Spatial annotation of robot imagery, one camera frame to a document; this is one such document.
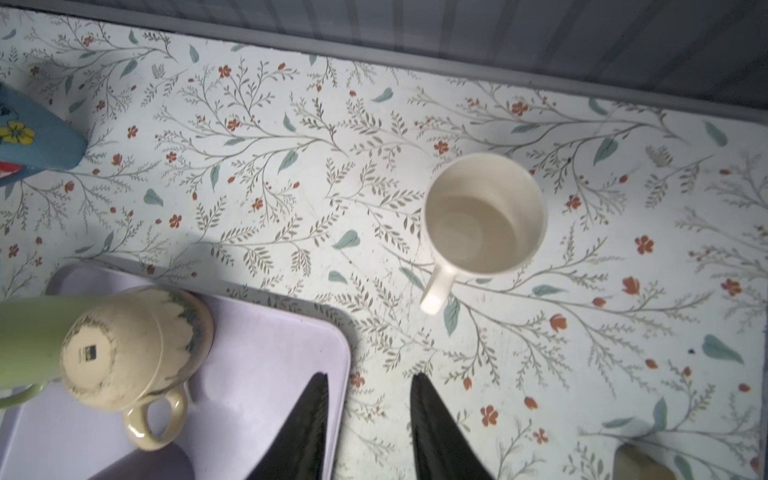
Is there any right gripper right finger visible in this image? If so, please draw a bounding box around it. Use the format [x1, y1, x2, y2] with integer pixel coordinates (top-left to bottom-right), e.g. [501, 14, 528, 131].
[410, 373, 492, 479]

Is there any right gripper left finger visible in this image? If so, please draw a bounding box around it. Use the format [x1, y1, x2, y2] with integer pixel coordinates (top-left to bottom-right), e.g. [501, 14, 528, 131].
[247, 372, 329, 480]

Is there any beige ceramic teapot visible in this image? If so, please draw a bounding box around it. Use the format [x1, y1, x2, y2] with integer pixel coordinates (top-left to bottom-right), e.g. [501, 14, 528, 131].
[60, 286, 215, 451]

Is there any white cream mug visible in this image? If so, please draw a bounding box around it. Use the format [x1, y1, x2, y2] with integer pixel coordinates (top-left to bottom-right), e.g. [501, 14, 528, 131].
[420, 153, 548, 315]

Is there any blue floral mug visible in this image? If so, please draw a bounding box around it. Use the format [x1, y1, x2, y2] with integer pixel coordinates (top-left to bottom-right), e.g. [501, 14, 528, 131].
[1, 83, 87, 187]

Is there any purple mug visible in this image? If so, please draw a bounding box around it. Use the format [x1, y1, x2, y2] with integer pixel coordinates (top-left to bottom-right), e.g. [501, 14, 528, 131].
[90, 443, 195, 480]

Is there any red mug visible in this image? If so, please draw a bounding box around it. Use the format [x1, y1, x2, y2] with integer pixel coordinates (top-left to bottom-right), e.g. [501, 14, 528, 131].
[0, 161, 24, 179]

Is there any light green mug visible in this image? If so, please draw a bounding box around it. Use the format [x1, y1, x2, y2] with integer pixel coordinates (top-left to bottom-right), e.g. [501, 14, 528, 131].
[1, 295, 103, 410]

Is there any lilac plastic tray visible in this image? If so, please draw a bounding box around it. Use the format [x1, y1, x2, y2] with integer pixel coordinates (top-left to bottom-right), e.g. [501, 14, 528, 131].
[1, 264, 351, 479]

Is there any floral table mat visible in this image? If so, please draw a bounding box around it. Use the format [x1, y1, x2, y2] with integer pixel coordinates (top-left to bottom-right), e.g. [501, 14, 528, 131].
[1, 7, 767, 479]

